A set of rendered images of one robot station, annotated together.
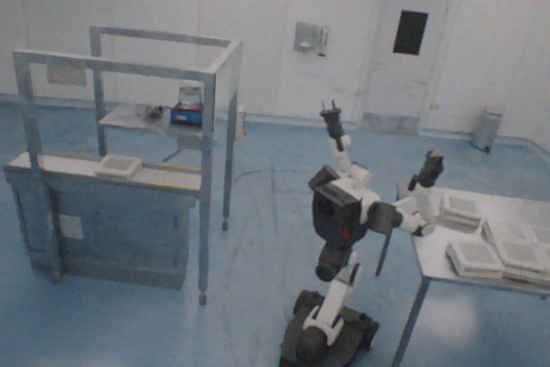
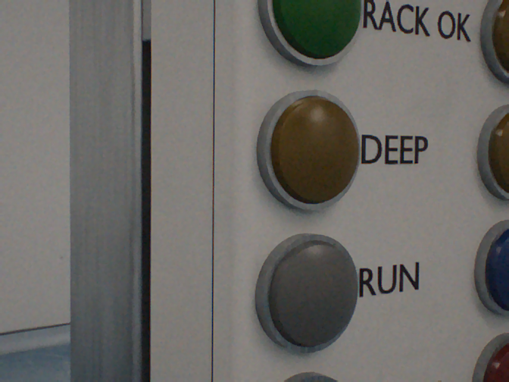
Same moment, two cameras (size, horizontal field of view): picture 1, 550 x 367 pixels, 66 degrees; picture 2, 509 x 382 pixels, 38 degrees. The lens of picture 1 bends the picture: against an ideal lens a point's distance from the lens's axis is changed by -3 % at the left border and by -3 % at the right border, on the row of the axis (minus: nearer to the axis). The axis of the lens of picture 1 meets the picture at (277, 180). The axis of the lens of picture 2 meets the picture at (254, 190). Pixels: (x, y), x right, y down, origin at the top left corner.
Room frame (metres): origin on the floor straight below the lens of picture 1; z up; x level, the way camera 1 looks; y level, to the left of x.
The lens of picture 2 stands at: (3.21, 0.18, 1.06)
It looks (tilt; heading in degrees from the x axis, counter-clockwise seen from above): 3 degrees down; 56
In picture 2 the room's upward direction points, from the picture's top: 1 degrees clockwise
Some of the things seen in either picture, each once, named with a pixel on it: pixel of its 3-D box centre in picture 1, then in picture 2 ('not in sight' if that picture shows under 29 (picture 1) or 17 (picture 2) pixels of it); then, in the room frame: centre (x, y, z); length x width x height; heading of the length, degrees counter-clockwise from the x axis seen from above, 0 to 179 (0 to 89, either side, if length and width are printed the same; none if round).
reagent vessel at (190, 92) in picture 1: (190, 90); not in sight; (2.57, 0.59, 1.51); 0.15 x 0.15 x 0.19
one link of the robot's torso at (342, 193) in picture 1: (344, 212); not in sight; (1.99, -0.37, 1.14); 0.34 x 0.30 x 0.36; 41
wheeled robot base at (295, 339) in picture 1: (323, 331); not in sight; (2.05, -0.41, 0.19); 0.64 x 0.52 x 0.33; 154
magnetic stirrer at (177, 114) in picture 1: (190, 111); not in sight; (2.58, 0.59, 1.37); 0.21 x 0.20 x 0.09; 179
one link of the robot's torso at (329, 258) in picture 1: (335, 256); not in sight; (1.95, -0.37, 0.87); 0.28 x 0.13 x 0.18; 154
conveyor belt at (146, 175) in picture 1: (106, 175); not in sight; (2.55, 1.15, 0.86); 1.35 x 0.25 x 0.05; 89
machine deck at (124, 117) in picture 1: (159, 121); not in sight; (2.53, 0.77, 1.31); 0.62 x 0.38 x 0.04; 89
